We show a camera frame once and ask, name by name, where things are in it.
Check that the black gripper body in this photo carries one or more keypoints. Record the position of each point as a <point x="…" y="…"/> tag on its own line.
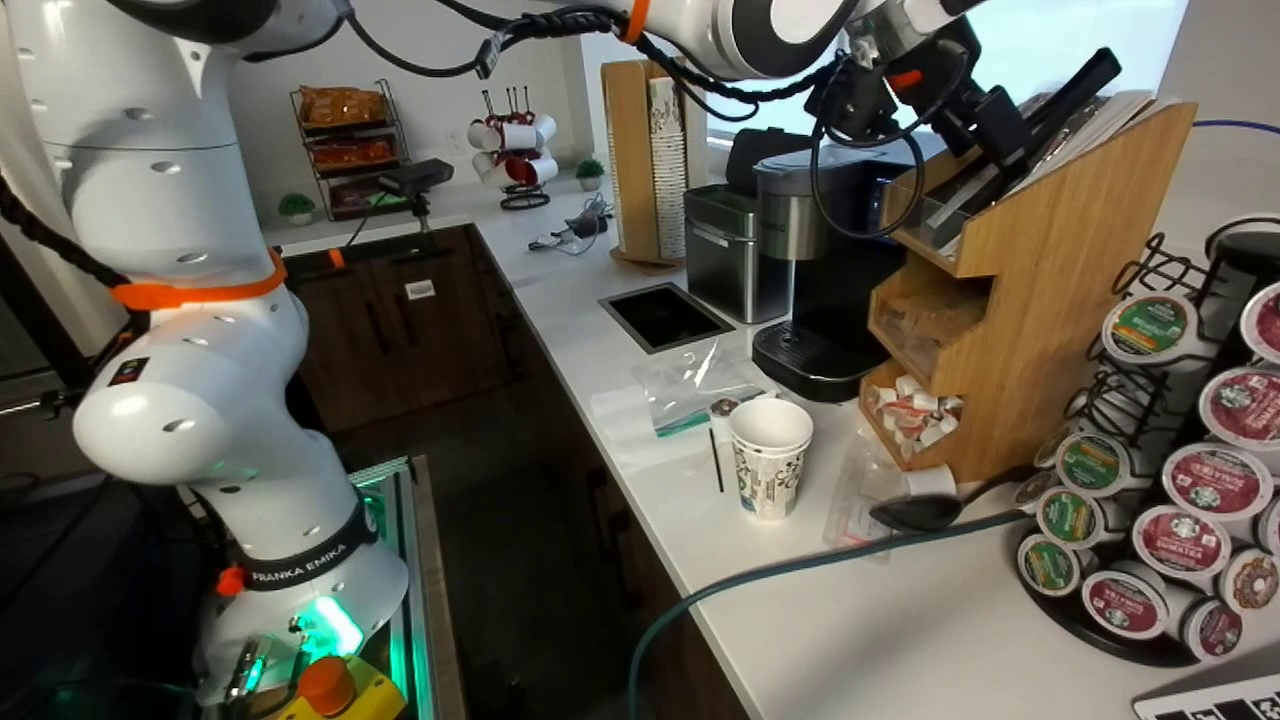
<point x="922" y="62"/>

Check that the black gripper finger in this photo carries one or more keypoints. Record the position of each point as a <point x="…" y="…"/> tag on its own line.
<point x="998" y="140"/>
<point x="965" y="83"/>

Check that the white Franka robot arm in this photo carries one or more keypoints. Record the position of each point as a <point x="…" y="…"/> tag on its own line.
<point x="201" y="346"/>

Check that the wooden cup stack holder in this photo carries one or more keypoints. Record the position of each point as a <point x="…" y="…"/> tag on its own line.
<point x="624" y="144"/>

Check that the patterned paper cup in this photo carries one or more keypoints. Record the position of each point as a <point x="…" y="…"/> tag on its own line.
<point x="771" y="466"/>

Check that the large bright window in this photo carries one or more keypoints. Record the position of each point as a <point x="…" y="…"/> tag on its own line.
<point x="1067" y="55"/>

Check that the wooden condiment organizer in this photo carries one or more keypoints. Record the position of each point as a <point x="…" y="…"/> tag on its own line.
<point x="1067" y="294"/>

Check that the green lid coffee pod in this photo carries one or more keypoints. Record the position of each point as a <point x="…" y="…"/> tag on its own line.
<point x="1046" y="564"/>
<point x="1067" y="516"/>
<point x="1151" y="328"/>
<point x="1093" y="463"/>

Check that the stack of paper cups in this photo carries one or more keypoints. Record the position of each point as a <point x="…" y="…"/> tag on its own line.
<point x="667" y="132"/>

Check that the black silver coffee machine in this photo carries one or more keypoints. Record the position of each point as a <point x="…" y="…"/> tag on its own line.
<point x="815" y="334"/>

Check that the stainless steel lidded bin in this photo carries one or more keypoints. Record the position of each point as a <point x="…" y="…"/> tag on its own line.
<point x="724" y="254"/>

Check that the black plastic spoon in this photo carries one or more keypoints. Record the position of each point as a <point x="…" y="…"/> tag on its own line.
<point x="915" y="514"/>

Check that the clear plastic wrapper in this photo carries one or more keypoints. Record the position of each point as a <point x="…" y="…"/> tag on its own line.
<point x="863" y="503"/>

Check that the clear bag with cutlery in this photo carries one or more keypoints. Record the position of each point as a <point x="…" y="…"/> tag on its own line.
<point x="686" y="400"/>

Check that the thin stirrer stick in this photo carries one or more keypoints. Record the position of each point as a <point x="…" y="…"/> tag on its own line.
<point x="716" y="463"/>

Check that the black tabletop device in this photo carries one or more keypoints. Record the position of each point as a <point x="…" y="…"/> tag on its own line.
<point x="420" y="177"/>

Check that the dark wood cabinet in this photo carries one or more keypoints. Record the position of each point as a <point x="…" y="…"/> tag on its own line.
<point x="403" y="346"/>

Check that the silver laptop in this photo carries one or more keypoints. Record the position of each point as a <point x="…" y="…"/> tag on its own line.
<point x="1212" y="702"/>

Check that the robot mounting stand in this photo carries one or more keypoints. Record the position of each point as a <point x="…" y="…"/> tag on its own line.
<point x="385" y="532"/>

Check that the yellow emergency stop button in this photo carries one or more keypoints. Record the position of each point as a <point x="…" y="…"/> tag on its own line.
<point x="326" y="686"/>

